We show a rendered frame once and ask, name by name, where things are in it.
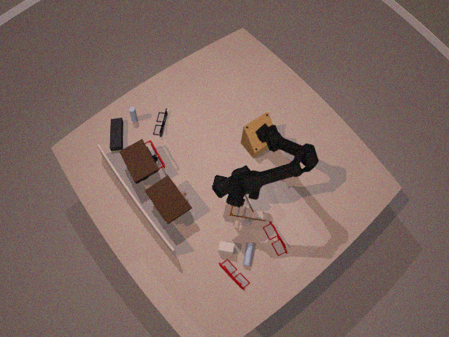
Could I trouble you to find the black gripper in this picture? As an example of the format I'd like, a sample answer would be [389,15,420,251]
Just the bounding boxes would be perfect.
[213,175,260,200]

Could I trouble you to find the black glasses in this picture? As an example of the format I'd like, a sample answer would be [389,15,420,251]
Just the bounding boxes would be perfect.
[154,108,167,137]

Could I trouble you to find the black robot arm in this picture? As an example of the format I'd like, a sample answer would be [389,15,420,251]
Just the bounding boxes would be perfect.
[212,124,318,207]

